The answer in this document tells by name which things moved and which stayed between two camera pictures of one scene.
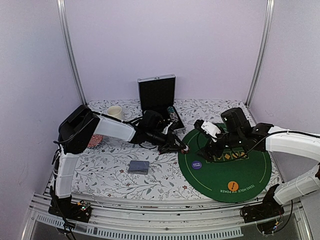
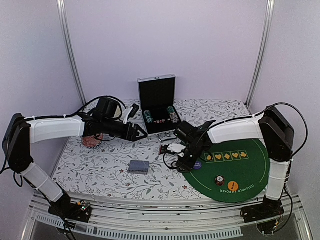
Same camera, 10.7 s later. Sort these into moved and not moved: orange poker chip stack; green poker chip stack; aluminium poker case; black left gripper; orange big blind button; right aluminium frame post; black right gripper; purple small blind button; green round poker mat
Moved: black left gripper; black right gripper; orange poker chip stack
Not moved: aluminium poker case; purple small blind button; green poker chip stack; orange big blind button; right aluminium frame post; green round poker mat
